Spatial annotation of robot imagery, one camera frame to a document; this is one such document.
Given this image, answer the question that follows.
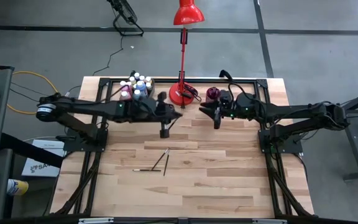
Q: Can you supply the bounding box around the red desk lamp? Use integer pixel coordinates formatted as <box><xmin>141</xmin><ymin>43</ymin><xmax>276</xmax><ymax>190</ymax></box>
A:
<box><xmin>168</xmin><ymin>0</ymin><xmax>206</xmax><ymax>107</ymax></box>

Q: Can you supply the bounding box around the black curved handle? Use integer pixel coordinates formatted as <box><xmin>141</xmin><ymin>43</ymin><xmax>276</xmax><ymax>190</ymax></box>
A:
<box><xmin>218</xmin><ymin>69</ymin><xmax>234</xmax><ymax>82</ymax></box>

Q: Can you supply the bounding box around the red plastic cup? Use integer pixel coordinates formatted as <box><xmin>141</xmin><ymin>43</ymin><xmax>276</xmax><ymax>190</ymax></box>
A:
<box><xmin>205</xmin><ymin>86</ymin><xmax>222</xmax><ymax>103</ymax></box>

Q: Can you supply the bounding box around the black aluminium table frame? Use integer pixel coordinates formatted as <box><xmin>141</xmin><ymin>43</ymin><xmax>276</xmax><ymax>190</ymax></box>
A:
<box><xmin>50</xmin><ymin>77</ymin><xmax>315</xmax><ymax>218</ymax></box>

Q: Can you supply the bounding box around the yellow white can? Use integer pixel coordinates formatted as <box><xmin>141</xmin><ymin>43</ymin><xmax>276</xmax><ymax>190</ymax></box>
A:
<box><xmin>6</xmin><ymin>179</ymin><xmax>30</xmax><ymax>197</ymax></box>

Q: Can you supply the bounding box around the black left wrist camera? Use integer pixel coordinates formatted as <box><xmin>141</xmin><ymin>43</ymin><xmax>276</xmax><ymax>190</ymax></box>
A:
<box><xmin>156</xmin><ymin>91</ymin><xmax>168</xmax><ymax>108</ymax></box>

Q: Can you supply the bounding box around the white printed box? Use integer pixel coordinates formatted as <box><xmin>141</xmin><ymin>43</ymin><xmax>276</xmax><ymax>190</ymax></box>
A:
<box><xmin>21</xmin><ymin>157</ymin><xmax>61</xmax><ymax>178</ymax></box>

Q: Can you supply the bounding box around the grey plastic storage bin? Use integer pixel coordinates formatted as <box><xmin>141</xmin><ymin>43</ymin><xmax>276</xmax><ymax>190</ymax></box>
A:
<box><xmin>119</xmin><ymin>72</ymin><xmax>155</xmax><ymax>103</ymax></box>

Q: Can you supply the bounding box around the silver aluminium bracket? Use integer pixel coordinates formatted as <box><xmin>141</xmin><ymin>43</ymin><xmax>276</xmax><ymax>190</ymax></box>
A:
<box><xmin>252</xmin><ymin>218</ymin><xmax>288</xmax><ymax>224</ymax></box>
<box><xmin>78</xmin><ymin>217</ymin><xmax>115</xmax><ymax>224</ymax></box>

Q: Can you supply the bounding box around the white paper sheet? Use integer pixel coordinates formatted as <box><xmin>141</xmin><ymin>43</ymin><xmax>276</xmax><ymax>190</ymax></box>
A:
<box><xmin>31</xmin><ymin>139</ymin><xmax>67</xmax><ymax>158</ymax></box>

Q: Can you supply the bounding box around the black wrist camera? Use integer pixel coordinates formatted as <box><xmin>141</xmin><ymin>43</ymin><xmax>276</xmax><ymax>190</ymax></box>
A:
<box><xmin>219</xmin><ymin>89</ymin><xmax>233</xmax><ymax>107</ymax></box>
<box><xmin>156</xmin><ymin>91</ymin><xmax>168</xmax><ymax>108</ymax></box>

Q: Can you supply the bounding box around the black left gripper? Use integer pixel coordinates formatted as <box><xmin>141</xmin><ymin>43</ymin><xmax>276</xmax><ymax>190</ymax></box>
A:
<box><xmin>128</xmin><ymin>101</ymin><xmax>183</xmax><ymax>139</ymax></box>

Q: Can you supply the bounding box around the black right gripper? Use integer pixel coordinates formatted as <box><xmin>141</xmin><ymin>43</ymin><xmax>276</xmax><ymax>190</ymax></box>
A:
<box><xmin>198</xmin><ymin>92</ymin><xmax>260</xmax><ymax>130</ymax></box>

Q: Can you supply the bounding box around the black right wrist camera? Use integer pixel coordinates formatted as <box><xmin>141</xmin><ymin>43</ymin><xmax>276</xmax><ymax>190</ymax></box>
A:
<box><xmin>219</xmin><ymin>89</ymin><xmax>233</xmax><ymax>107</ymax></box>

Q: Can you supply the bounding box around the yellow floor cable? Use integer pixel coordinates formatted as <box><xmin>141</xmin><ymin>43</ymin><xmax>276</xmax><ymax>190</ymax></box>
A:
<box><xmin>0</xmin><ymin>51</ymin><xmax>60</xmax><ymax>115</ymax></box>

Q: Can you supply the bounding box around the black floor cable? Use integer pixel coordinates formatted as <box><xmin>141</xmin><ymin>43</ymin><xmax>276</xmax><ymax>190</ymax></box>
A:
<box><xmin>92</xmin><ymin>30</ymin><xmax>126</xmax><ymax>77</ymax></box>

